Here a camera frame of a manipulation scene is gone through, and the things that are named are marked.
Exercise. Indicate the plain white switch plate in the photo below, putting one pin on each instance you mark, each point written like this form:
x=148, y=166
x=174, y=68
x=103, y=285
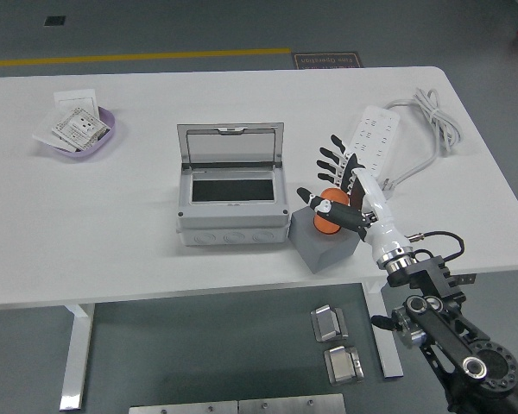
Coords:
x=75, y=98

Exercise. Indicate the white table leg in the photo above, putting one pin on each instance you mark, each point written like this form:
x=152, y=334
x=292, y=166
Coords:
x=77, y=358
x=388, y=358

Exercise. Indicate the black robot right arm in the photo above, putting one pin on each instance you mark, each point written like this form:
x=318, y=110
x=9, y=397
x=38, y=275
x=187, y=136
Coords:
x=431, y=276

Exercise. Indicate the white wall socket panel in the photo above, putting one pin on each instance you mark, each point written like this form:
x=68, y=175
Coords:
x=75, y=125

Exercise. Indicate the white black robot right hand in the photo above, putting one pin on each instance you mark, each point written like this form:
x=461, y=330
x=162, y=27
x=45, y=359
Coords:
x=382, y=215

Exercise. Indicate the grey cube with round hole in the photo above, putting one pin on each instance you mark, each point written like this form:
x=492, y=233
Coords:
x=324, y=254

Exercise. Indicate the metal floor bracket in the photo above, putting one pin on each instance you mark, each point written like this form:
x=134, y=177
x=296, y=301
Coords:
x=343, y=365
x=328, y=323

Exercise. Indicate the black table control panel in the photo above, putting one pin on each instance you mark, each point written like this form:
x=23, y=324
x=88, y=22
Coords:
x=464, y=279

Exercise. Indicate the purple plastic tray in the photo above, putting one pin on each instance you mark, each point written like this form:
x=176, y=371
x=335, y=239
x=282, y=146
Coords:
x=101, y=148

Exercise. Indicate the white flat cover plate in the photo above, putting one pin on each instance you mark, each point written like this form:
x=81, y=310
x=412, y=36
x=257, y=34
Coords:
x=43, y=137

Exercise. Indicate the dark floor sign with text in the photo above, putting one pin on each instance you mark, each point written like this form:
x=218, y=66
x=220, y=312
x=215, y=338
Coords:
x=328, y=60

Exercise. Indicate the orange cylinder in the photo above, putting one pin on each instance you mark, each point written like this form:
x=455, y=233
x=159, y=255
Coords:
x=326, y=227

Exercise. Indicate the grey metal base plate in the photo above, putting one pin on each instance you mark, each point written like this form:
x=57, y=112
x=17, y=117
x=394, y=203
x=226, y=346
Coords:
x=291, y=404
x=181, y=408

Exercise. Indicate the grey junction box with lid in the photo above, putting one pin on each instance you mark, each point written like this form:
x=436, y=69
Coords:
x=229, y=224

